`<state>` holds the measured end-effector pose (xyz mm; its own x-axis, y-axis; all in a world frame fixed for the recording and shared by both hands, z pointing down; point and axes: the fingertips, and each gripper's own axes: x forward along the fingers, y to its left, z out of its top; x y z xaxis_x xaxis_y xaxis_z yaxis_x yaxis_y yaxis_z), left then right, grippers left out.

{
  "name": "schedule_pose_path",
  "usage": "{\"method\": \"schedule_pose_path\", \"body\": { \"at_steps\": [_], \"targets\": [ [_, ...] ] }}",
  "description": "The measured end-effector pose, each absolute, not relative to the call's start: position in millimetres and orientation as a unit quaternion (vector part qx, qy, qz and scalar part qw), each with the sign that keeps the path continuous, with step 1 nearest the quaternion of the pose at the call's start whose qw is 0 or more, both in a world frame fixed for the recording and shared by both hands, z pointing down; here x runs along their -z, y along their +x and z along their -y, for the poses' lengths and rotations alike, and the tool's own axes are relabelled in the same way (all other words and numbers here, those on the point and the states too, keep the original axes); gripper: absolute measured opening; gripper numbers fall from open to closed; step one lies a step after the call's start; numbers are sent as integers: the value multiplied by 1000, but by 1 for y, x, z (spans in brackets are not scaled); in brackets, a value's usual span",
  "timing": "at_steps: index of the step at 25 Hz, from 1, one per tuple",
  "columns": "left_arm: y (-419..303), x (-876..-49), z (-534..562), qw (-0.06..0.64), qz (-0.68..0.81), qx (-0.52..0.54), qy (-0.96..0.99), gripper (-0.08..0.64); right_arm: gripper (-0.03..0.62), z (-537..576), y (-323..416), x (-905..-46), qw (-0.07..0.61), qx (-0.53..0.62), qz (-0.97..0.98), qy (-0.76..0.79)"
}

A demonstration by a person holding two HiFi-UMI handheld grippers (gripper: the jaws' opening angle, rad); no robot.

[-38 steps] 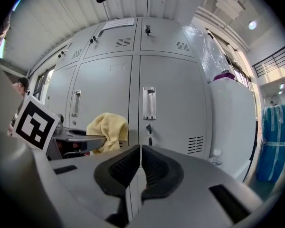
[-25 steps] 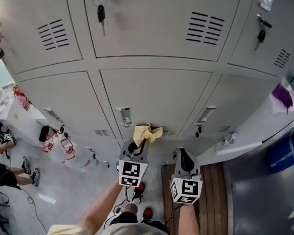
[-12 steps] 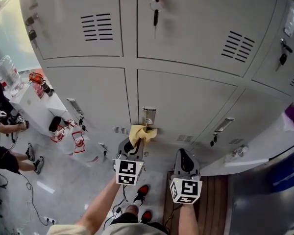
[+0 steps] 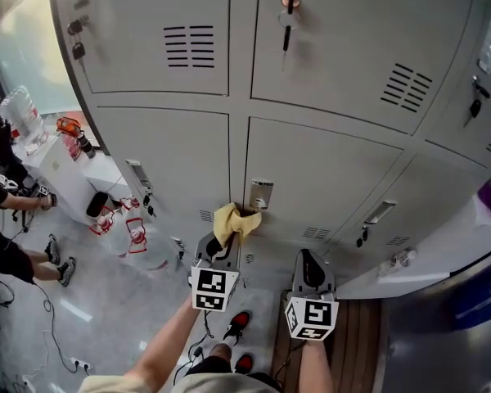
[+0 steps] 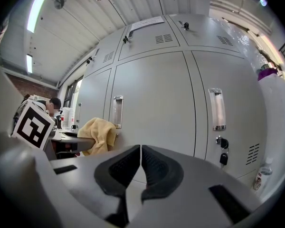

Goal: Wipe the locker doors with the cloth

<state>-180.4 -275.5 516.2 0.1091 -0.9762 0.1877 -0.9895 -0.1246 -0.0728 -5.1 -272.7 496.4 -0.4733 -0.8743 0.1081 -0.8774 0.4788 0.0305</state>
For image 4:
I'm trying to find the person's red black shoe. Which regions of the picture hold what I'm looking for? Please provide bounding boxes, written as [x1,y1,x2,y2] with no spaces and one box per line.
[223,309,253,341]
[232,353,255,375]

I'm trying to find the person's beige shirt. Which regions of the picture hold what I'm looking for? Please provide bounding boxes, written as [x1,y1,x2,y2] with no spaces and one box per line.
[77,373,282,393]

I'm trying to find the yellow wiping cloth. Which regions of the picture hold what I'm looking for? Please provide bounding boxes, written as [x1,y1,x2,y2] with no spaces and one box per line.
[212,201,263,247]

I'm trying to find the low white foam box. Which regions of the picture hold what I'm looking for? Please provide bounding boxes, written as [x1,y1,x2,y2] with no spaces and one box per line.
[337,272,451,300]

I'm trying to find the person's right forearm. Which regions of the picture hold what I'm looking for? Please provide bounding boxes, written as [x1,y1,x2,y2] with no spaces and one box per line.
[300,337,336,393]

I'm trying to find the red handled water jug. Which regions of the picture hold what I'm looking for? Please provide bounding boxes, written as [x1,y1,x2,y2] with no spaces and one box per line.
[119,194,142,216]
[88,206,128,257]
[124,217,173,273]

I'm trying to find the black thermos bottle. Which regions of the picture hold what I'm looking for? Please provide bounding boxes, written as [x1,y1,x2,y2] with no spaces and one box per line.
[76,131,97,160]

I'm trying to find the person's black shorts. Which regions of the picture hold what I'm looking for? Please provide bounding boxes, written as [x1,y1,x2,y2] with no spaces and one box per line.
[183,355,232,378]

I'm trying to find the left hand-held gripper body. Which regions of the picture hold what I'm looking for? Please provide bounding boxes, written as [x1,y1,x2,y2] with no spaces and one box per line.
[187,259,241,314]

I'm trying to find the person's leg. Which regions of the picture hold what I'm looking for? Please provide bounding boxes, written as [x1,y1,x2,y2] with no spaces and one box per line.
[208,341,234,364]

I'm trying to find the empty clear plastic bottle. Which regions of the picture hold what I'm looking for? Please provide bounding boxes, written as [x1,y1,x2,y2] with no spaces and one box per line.
[378,248,418,277]

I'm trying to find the wooden slat platform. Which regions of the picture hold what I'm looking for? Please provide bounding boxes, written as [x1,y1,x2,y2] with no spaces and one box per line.
[272,296,384,393]

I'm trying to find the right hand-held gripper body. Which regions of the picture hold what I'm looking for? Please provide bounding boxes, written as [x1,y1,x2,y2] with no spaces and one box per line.
[284,290,340,342]

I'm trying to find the white water dispenser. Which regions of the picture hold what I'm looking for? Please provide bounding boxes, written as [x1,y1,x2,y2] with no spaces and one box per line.
[22,135,107,224]

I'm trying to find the white power strip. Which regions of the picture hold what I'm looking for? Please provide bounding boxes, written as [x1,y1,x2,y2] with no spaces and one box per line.
[70,356,94,375]

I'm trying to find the grey metal locker cabinet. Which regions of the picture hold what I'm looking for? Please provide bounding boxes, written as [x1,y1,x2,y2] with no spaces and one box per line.
[47,0,491,300]

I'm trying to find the person's left forearm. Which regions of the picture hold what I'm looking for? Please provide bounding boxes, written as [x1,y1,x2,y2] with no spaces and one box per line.
[122,296,208,393]

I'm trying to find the orange pouch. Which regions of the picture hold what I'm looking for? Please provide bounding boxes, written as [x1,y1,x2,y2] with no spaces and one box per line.
[56,116,83,135]

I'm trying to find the grey metal locker door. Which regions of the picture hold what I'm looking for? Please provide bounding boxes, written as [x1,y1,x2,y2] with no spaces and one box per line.
[240,115,405,246]

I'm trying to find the large clear dispenser jug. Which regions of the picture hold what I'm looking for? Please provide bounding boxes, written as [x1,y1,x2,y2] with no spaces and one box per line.
[0,84,50,147]

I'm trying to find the small white waste bin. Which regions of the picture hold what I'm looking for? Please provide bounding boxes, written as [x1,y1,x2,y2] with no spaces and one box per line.
[85,191,112,225]

